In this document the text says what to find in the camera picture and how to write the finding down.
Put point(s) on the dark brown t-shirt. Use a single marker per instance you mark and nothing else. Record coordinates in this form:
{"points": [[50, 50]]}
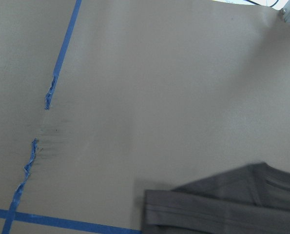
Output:
{"points": [[253, 199]]}

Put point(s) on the blue tape left vertical line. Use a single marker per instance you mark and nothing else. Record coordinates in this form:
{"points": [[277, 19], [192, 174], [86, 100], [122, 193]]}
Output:
{"points": [[11, 213]]}

